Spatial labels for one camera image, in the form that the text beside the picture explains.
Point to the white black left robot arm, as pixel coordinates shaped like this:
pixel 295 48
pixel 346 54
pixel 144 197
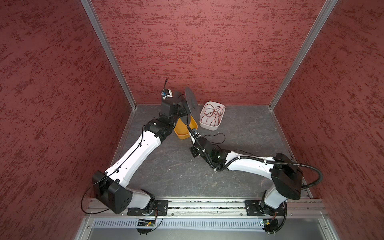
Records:
pixel 110 187

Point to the small circuit board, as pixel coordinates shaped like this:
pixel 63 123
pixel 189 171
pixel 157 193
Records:
pixel 270 226
pixel 145 226

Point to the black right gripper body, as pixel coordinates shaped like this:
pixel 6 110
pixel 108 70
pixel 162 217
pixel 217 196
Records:
pixel 195 153

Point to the grey perforated cable spool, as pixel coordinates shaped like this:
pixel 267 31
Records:
pixel 191 107

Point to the left small circuit board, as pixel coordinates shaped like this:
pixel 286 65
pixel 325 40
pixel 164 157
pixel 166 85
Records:
pixel 145 226

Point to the aluminium corner post right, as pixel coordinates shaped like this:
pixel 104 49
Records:
pixel 317 26

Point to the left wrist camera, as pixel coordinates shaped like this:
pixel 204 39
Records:
pixel 166 93

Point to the yellow plastic tray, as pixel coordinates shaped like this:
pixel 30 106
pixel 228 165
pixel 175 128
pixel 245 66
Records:
pixel 181 129

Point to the white plastic tray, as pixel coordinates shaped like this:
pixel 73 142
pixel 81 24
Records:
pixel 212 115

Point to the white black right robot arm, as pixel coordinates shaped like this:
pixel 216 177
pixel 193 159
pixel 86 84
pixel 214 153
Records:
pixel 285 174

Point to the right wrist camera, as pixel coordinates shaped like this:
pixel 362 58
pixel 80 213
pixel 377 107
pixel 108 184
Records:
pixel 195 135

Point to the aluminium corner post left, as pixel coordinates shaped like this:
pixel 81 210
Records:
pixel 97 26

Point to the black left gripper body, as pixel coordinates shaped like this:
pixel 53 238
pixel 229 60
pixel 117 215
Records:
pixel 181 112

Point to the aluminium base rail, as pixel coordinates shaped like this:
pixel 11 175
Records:
pixel 227 207

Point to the right small circuit board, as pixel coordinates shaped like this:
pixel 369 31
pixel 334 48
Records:
pixel 270 226

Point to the aluminium corner post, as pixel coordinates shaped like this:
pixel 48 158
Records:
pixel 317 26
pixel 97 26

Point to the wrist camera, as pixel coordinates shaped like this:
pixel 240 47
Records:
pixel 166 93
pixel 195 135

